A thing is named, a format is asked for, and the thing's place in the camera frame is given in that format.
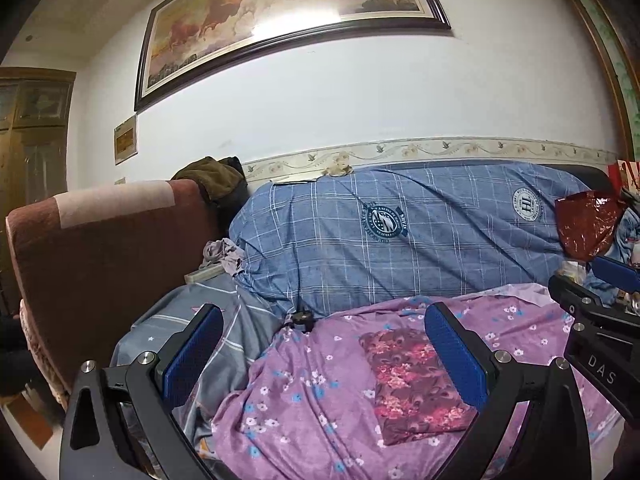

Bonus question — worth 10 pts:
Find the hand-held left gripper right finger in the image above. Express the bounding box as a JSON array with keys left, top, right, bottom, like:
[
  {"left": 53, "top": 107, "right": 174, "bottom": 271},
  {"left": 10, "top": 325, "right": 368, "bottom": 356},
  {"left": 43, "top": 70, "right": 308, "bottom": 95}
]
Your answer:
[{"left": 424, "top": 302, "right": 593, "bottom": 480}]

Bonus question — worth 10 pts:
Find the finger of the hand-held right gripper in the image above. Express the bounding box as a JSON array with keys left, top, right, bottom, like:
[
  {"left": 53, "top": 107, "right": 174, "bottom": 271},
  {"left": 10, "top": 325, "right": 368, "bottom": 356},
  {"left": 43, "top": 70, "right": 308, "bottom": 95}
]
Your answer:
[
  {"left": 548, "top": 274, "right": 626, "bottom": 323},
  {"left": 591, "top": 256, "right": 640, "bottom": 293}
]

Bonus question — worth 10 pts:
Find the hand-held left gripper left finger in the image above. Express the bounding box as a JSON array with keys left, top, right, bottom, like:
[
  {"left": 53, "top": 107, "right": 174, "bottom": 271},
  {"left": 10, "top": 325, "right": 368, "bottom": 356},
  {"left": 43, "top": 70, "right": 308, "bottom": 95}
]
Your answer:
[{"left": 59, "top": 303, "right": 226, "bottom": 480}]

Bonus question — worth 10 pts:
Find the maroon floral shirt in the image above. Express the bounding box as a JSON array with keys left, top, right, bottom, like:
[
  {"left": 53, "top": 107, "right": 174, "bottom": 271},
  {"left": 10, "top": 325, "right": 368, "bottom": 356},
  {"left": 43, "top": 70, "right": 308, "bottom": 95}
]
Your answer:
[{"left": 359, "top": 327, "right": 478, "bottom": 448}]

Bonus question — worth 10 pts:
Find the blue denim cloth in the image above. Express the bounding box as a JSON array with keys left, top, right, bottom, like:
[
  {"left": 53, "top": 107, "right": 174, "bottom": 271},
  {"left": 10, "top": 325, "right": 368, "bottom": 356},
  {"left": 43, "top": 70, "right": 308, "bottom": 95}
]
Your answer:
[{"left": 615, "top": 207, "right": 640, "bottom": 261}]

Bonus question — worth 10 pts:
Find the grey star-print bedding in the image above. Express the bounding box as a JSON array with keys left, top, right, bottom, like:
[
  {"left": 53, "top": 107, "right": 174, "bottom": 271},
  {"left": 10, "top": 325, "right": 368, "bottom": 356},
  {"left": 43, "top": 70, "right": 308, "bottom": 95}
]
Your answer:
[{"left": 109, "top": 275, "right": 286, "bottom": 461}]

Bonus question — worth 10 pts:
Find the red plastic bag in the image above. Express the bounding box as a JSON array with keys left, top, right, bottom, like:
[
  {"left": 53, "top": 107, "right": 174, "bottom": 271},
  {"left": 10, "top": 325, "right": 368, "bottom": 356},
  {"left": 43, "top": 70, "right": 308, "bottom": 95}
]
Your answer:
[{"left": 554, "top": 190, "right": 626, "bottom": 263}]

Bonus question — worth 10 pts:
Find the red gift bag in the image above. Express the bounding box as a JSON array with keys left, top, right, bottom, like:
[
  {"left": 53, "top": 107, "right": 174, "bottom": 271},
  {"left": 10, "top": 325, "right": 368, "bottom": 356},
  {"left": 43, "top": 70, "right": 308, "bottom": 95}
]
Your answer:
[{"left": 607, "top": 159, "right": 640, "bottom": 196}]

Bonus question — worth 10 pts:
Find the black sofa backrest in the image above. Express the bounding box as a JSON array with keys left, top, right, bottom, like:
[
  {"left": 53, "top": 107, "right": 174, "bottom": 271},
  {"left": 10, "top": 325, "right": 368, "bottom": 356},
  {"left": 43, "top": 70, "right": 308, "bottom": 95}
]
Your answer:
[{"left": 565, "top": 162, "right": 612, "bottom": 193}]

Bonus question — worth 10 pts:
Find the crumpled grey-purple cloth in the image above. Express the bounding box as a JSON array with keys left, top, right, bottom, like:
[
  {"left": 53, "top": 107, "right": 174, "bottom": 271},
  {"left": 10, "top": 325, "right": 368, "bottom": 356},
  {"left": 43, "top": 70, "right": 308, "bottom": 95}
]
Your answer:
[{"left": 199, "top": 237, "right": 246, "bottom": 278}]

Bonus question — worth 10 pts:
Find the purple floral blanket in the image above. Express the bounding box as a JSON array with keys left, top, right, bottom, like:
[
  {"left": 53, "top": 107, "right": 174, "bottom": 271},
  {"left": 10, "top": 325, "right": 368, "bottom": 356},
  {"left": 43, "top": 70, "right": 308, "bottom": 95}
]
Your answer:
[{"left": 210, "top": 282, "right": 621, "bottom": 480}]

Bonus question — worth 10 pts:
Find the small black object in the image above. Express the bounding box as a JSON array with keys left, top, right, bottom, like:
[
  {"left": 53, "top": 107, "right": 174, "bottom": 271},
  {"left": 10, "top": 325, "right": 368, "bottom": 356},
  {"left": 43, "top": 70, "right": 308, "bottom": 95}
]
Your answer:
[{"left": 285, "top": 307, "right": 316, "bottom": 333}]

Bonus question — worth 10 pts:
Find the brown sofa armrest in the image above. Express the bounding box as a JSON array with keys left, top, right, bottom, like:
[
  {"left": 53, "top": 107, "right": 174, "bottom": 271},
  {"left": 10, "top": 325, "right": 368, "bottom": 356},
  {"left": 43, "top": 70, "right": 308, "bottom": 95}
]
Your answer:
[{"left": 5, "top": 179, "right": 226, "bottom": 411}]

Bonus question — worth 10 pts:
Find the blue plaid quilt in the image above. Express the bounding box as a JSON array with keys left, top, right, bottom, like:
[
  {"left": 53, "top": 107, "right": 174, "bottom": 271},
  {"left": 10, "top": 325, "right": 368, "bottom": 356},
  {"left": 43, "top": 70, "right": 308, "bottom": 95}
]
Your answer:
[{"left": 227, "top": 160, "right": 593, "bottom": 318}]

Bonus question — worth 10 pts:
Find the dark olive cloth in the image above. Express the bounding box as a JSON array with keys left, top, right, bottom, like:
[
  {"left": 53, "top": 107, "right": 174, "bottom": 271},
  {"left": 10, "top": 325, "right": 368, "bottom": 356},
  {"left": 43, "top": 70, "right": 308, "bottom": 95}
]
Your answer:
[{"left": 170, "top": 156, "right": 251, "bottom": 211}]

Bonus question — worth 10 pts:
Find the gold-framed mirror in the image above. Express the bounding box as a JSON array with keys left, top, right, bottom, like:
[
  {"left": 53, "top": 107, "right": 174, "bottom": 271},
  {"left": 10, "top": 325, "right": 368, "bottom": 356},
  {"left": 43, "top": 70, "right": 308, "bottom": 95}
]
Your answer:
[{"left": 525, "top": 0, "right": 640, "bottom": 161}]

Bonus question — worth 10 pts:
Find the wooden cabinet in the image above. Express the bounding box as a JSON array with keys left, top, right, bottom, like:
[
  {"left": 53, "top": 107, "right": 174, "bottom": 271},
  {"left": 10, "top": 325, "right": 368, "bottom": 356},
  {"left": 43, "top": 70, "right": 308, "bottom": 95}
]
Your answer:
[{"left": 0, "top": 66, "right": 77, "bottom": 311}]

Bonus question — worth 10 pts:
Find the framed horse painting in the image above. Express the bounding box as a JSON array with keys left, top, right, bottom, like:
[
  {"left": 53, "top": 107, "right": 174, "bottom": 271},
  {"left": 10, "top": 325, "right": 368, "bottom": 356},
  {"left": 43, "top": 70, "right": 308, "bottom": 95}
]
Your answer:
[{"left": 133, "top": 0, "right": 452, "bottom": 113}]

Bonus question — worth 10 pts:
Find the small wall plaque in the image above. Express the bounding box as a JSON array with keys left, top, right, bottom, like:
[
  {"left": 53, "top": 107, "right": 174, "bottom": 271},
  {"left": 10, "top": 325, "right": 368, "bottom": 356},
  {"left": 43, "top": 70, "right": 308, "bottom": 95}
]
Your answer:
[{"left": 114, "top": 114, "right": 139, "bottom": 167}]

